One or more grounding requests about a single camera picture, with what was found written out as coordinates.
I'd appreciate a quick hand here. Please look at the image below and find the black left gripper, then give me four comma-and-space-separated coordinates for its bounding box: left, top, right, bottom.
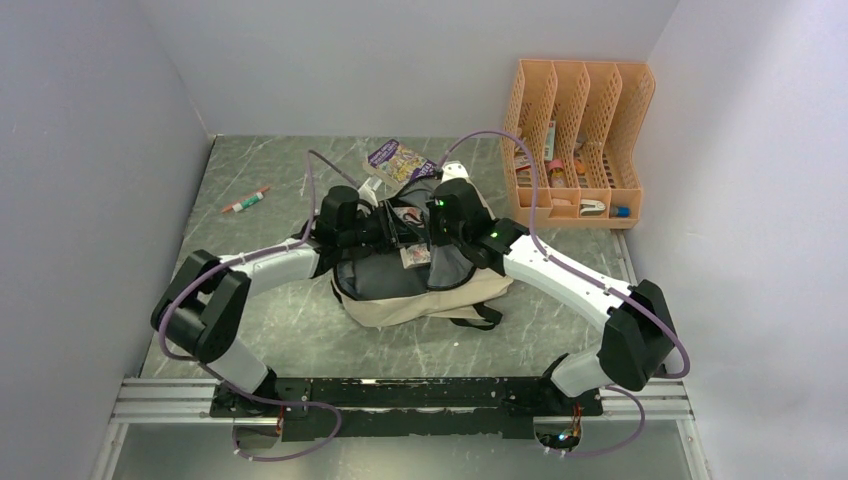
339, 200, 425, 255

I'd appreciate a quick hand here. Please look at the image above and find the floral Little Women book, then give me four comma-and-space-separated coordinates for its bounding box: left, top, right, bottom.
392, 207, 431, 269

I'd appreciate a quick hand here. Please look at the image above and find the beige canvas backpack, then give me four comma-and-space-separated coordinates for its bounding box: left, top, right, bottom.
331, 177, 513, 331

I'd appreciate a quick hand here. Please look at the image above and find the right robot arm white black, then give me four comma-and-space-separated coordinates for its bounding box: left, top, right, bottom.
428, 178, 676, 414

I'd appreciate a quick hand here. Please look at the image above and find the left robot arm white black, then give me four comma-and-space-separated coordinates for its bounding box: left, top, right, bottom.
151, 186, 396, 416

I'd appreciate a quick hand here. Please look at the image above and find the purple illustrated paperback book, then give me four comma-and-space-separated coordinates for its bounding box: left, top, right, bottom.
363, 139, 437, 190

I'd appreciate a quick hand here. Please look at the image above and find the orange green white marker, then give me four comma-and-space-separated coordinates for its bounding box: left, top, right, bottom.
221, 186, 270, 214

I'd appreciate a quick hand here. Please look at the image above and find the green white packet in organizer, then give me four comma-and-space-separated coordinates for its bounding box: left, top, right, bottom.
543, 120, 556, 162

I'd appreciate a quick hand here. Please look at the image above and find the white stapler in organizer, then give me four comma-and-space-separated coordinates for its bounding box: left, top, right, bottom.
579, 199, 607, 217

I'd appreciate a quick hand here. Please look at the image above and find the orange plastic file organizer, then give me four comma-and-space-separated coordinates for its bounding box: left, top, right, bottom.
501, 59, 656, 230

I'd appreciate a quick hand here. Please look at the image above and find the blue cap item in organizer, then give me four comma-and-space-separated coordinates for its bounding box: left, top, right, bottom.
609, 205, 631, 218

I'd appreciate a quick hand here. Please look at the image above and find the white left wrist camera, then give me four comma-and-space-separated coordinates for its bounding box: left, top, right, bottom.
358, 177, 383, 207

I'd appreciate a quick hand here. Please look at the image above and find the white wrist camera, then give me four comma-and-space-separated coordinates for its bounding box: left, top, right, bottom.
441, 161, 469, 183
358, 177, 383, 207

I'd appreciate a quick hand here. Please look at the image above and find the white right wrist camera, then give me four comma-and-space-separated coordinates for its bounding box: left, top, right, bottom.
441, 161, 469, 183

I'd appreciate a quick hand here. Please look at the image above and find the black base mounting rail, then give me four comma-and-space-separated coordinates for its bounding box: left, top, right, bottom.
209, 377, 603, 442

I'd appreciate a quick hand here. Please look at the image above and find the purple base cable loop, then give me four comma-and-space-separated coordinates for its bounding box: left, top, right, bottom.
231, 400, 344, 464

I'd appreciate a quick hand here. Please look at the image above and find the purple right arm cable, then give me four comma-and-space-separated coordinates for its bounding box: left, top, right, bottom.
433, 129, 692, 460

